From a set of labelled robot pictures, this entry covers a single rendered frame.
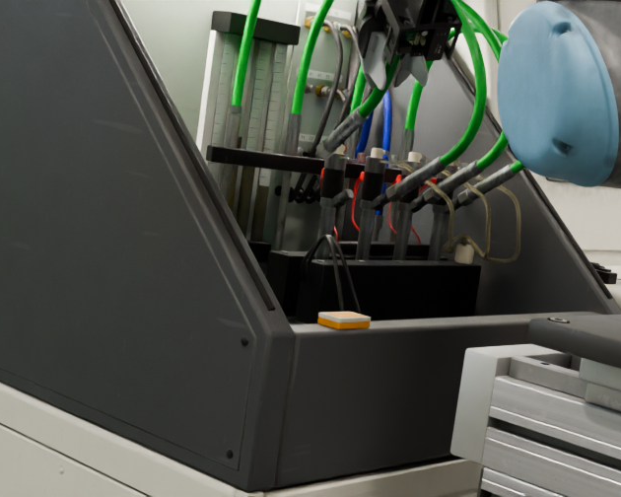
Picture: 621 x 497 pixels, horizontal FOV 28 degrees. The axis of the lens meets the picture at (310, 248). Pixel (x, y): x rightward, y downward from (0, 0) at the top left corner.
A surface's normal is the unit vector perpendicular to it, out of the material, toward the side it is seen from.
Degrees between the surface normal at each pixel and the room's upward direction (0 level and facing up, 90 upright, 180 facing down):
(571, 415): 90
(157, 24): 90
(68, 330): 90
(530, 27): 98
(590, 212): 76
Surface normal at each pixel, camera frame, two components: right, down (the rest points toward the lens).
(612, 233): 0.73, -0.07
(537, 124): -0.95, 0.04
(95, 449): -0.68, -0.01
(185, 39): 0.72, 0.18
